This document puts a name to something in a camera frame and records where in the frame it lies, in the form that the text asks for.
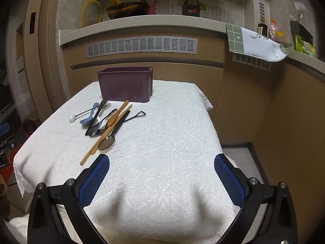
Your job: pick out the black spoon with dark bowl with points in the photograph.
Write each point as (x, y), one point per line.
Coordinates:
(106, 142)

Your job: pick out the green and white towel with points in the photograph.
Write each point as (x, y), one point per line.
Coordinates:
(254, 42)

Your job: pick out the yellow-lidded jar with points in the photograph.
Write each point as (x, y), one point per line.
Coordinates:
(279, 36)

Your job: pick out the blue plastic spoon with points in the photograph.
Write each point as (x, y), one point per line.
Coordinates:
(85, 120)

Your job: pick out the wall vent slots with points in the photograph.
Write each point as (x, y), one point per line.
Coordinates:
(261, 11)

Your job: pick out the wooden spoon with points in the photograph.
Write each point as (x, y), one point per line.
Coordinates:
(111, 121)

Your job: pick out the green crumpled cloth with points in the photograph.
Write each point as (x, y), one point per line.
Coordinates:
(304, 46)

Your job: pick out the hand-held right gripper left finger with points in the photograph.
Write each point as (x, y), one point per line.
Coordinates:
(94, 180)

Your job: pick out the small grey vent grille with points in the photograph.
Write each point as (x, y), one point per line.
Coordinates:
(251, 61)

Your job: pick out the wooden chopstick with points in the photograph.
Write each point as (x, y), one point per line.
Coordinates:
(98, 142)
(83, 159)

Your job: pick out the yellow-rimmed pan lid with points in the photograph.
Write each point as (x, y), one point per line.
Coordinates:
(85, 12)

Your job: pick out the cartoon wall poster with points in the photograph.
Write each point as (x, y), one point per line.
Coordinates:
(193, 0)

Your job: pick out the grey perforated utensil holder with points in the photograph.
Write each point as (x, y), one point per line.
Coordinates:
(298, 28)

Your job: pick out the white lace tablecloth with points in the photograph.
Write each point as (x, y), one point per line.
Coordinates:
(165, 137)

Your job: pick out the white ball-ended metal utensil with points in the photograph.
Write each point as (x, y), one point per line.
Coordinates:
(71, 118)

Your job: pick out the white plastic spoon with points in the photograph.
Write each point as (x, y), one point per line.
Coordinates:
(102, 125)

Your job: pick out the beige stone countertop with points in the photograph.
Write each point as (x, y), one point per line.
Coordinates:
(152, 24)

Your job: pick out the wooden door frame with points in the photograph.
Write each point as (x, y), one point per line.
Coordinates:
(38, 56)

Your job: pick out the dark sauce bottle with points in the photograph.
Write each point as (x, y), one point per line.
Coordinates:
(263, 30)

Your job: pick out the long slim black utensil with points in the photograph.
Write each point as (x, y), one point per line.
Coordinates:
(97, 115)

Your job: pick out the purple plastic utensil holder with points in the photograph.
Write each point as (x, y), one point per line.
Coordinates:
(124, 86)

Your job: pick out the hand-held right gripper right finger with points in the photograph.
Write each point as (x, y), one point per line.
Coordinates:
(229, 183)

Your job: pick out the long grey vent grille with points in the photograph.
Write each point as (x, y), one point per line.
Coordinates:
(142, 46)

